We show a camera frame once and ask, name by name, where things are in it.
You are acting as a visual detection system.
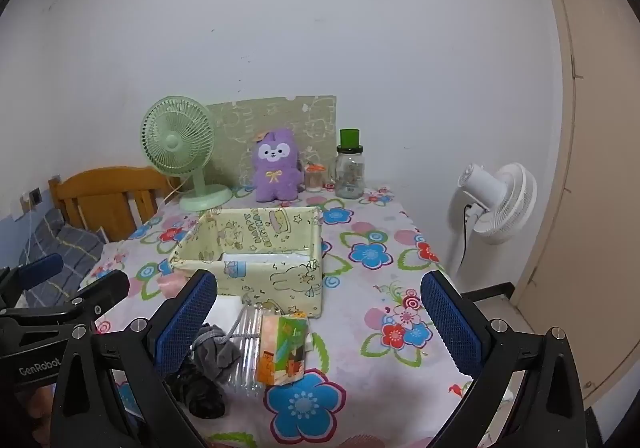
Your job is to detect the clear plastic bottle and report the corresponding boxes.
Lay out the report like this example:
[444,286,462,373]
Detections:
[222,303,281,396]

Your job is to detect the beige door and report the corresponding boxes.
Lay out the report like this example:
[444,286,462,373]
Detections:
[515,0,640,404]

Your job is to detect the glass jar green lid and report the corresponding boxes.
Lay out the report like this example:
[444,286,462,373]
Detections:
[334,129,366,199]

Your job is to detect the white fan cord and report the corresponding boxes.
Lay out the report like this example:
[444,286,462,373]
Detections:
[162,175,196,205]

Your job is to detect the white standing fan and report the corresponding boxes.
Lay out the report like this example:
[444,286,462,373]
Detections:
[445,163,538,281]

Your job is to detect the black cloth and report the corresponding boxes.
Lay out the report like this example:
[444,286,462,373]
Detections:
[165,360,226,420]

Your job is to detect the grey plaid pillow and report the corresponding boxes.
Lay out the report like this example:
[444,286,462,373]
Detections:
[20,208,106,309]

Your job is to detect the green patterned board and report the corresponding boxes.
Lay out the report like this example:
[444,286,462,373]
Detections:
[206,96,338,189]

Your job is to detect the green desk fan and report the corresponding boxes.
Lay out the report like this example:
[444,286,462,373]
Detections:
[140,96,234,213]

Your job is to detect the floral tablecloth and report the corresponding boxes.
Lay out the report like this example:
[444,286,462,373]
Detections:
[85,183,516,448]

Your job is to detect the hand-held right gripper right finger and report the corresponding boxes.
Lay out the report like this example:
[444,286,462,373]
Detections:
[420,270,588,448]

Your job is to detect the black fan cable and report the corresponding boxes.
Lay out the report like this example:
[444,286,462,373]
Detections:
[461,203,476,279]

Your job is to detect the wooden bed headboard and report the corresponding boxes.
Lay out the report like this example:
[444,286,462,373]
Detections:
[48,167,173,243]

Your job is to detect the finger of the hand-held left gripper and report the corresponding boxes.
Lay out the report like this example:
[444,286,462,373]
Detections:
[0,254,64,311]
[10,270,130,329]

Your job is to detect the yellow cartoon fabric storage box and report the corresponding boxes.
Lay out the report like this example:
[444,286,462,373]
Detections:
[168,206,325,319]

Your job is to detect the purple plush toy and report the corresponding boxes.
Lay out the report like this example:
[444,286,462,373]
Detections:
[250,129,304,203]

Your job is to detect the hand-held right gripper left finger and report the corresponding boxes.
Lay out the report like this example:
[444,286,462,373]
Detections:
[50,269,218,448]

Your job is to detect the cotton swab jar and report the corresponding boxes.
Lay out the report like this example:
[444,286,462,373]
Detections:
[305,163,327,193]

